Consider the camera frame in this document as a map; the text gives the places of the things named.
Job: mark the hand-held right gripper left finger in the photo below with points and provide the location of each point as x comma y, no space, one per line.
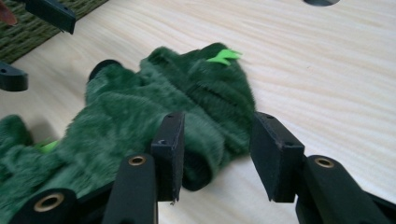
169,155

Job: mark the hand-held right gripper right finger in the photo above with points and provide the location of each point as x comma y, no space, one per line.
277,161

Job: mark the green woven basket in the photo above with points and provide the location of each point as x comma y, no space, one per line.
34,34

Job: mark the green plush garment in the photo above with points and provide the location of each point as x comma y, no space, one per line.
124,109

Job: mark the dark round table grommet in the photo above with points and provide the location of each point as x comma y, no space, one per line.
320,2

